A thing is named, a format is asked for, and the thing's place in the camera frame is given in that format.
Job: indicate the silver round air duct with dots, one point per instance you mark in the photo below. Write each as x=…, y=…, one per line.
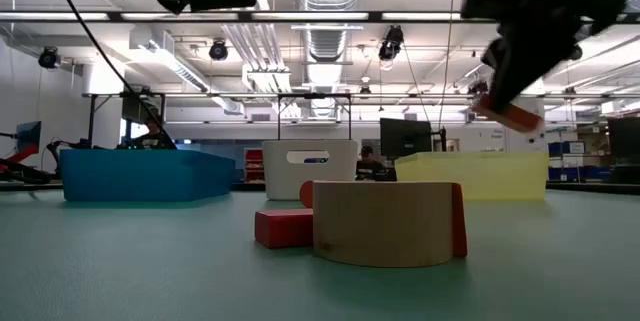
x=327, y=46

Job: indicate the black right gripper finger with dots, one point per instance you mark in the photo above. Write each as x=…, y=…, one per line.
x=494, y=53
x=525, y=66

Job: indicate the dark hanging monitor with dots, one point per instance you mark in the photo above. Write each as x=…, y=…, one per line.
x=140, y=108

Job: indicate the black neighbouring robot arm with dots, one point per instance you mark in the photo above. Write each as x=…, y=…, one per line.
x=67, y=146

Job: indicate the natural wooden half-round block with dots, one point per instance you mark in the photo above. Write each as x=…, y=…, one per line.
x=385, y=223

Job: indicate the blue storage bin rack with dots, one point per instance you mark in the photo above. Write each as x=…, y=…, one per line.
x=575, y=173

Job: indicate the dark computer monitor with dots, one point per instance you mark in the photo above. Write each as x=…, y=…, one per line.
x=405, y=136
x=625, y=136

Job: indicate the white pillar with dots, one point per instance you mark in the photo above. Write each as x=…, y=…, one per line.
x=522, y=142

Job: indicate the long black workstation frame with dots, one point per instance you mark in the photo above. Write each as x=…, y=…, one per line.
x=225, y=95

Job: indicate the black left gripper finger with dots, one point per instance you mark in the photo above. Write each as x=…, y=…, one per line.
x=235, y=2

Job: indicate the person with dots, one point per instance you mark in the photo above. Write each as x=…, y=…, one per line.
x=369, y=163
x=150, y=136

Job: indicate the yellow plastic bin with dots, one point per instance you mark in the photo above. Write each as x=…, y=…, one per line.
x=480, y=176

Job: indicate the black table edge rail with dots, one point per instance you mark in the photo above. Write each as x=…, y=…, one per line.
x=590, y=187

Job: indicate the blue plastic bin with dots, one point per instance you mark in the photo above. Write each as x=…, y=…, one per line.
x=140, y=173

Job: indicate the blue-screen monitor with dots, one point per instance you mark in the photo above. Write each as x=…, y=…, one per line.
x=29, y=136

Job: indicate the black round ceiling fixture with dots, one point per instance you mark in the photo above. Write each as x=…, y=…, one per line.
x=477, y=87
x=48, y=57
x=576, y=53
x=391, y=43
x=218, y=50

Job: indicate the red storage shelf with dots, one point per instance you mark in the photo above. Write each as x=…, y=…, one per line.
x=254, y=163

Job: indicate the red rectangular block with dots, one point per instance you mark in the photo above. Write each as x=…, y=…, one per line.
x=282, y=228
x=512, y=117

